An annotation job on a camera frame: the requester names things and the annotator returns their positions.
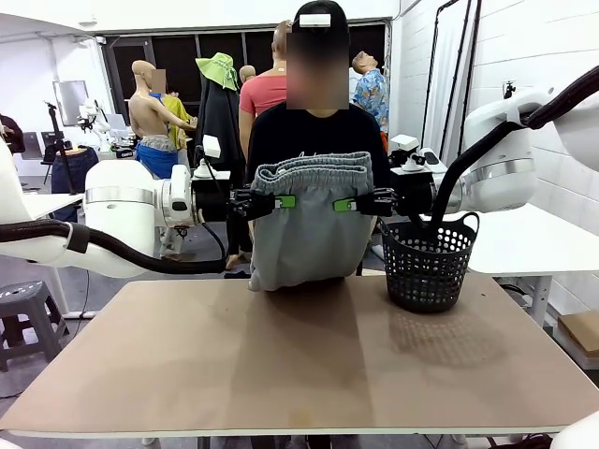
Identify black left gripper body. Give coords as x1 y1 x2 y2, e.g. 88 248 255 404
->
192 180 234 225

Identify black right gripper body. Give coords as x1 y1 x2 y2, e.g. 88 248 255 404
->
390 168 435 217

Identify grey training pants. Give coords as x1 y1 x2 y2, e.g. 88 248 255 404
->
247 150 375 294

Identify black coat mannequin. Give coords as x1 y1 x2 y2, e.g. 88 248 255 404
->
198 79 254 270

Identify person in black shirt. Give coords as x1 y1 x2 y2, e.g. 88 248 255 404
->
245 0 390 278

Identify black plastic laundry basket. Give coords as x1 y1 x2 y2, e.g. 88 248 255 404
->
379 211 481 313

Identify person in yellow shirt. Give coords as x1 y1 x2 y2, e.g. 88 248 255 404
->
152 68 197 165

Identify floral-shirted mannequin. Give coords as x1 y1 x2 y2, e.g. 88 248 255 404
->
351 50 390 141

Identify red-shirted mannequin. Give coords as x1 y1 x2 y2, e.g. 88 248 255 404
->
238 19 289 155

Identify bare-chested mannequin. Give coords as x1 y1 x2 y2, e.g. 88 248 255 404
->
128 59 197 263

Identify dark blue jeans form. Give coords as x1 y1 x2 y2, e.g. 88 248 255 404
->
50 147 100 196

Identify green sun hat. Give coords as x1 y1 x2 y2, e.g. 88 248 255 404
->
195 51 241 93

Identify white side table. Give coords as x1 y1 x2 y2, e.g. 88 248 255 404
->
420 200 599 328

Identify black backdrop stand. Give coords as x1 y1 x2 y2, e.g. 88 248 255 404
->
420 0 483 146

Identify black tripod stand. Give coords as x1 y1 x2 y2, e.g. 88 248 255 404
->
42 100 79 196

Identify grey plastic stool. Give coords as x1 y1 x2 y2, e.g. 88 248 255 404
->
0 280 70 373

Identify seated person dark clothes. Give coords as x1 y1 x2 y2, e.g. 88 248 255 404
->
0 111 27 155

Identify flat cardboard box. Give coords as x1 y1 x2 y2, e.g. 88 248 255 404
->
556 311 599 359

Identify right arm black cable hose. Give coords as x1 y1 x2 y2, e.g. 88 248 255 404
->
411 65 599 230

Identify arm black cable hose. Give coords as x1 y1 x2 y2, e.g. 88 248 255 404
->
411 65 599 230
0 219 230 276

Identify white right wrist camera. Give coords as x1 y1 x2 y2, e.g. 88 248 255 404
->
389 134 441 171

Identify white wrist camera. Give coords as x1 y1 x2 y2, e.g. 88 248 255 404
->
194 134 231 181
389 134 441 171

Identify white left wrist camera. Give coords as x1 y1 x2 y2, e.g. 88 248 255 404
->
194 134 231 181

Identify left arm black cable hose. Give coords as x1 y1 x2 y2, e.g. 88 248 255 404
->
0 219 230 276

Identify grey wall monitor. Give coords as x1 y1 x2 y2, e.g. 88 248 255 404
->
51 80 89 126

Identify black floor cables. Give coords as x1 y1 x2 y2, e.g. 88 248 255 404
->
486 432 556 449

